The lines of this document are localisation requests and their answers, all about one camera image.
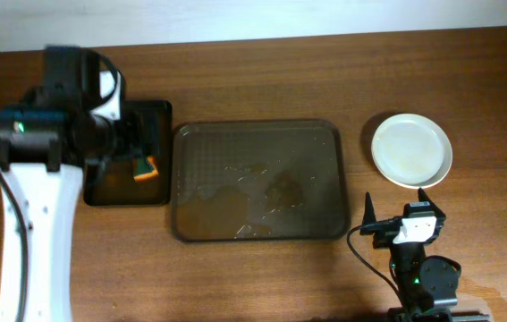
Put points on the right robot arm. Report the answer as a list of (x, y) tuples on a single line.
[(424, 285)]

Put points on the large brown serving tray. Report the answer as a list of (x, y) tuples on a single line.
[(280, 180)]

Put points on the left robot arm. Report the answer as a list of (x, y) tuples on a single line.
[(58, 140)]

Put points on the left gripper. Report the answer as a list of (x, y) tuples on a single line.
[(136, 139)]

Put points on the pale green plate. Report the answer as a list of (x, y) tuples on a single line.
[(411, 151)]

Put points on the green and orange sponge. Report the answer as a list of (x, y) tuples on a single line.
[(144, 168)]

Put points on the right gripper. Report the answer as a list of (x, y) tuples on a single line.
[(383, 231)]

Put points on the small black tray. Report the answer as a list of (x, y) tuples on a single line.
[(112, 184)]

